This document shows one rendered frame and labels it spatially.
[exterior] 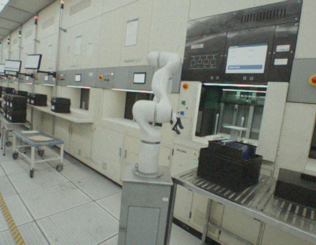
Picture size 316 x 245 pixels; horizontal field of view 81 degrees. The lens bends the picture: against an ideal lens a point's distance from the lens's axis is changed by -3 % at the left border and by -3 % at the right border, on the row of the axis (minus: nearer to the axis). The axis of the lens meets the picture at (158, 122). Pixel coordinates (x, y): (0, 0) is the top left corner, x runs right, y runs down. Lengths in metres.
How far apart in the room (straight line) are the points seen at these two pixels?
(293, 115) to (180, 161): 1.00
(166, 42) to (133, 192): 1.50
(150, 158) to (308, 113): 1.03
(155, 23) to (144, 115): 1.39
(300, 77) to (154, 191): 1.15
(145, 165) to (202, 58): 1.08
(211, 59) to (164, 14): 0.76
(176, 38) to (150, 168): 1.33
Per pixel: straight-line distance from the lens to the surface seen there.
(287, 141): 1.53
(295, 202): 1.21
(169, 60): 1.26
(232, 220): 1.79
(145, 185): 1.08
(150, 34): 2.28
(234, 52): 1.68
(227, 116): 2.59
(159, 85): 1.15
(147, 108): 1.06
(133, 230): 1.22
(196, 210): 1.92
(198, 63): 1.80
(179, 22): 2.07
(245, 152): 1.24
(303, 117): 1.51
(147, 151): 1.09
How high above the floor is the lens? 1.19
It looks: 6 degrees down
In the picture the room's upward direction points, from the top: 6 degrees clockwise
